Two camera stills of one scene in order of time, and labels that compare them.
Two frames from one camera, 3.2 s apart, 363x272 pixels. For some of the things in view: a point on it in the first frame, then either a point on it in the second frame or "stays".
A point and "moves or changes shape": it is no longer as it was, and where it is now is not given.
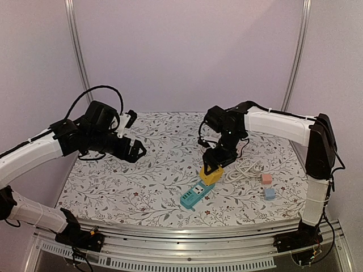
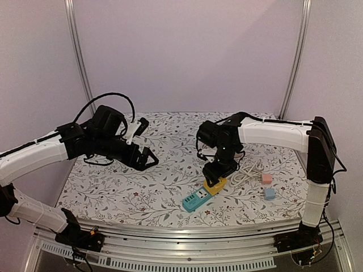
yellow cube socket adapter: (212, 177) moves or changes shape
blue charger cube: (269, 194) stays
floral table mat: (265, 183) stays
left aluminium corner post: (74, 32) stays
